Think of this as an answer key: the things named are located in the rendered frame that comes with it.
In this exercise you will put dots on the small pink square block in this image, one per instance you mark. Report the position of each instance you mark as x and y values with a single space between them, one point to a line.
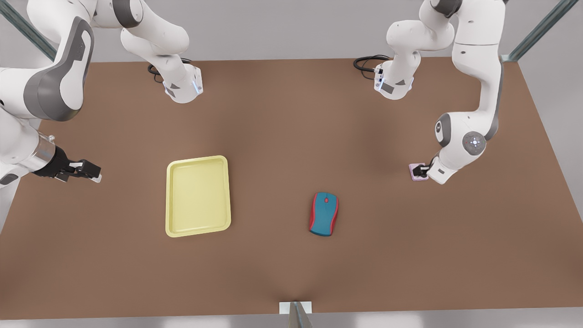
412 174

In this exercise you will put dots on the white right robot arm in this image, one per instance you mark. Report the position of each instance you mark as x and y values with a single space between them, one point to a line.
54 86

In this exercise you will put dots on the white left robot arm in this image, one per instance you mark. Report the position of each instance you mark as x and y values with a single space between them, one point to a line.
478 68

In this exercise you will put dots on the yellow rectangular tray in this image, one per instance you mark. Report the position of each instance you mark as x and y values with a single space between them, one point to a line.
197 196

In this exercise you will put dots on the blue and red computer mouse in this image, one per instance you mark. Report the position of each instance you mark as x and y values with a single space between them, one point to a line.
324 213

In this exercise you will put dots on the silver frame post with foot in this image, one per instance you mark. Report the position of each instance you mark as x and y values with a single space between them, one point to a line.
298 314

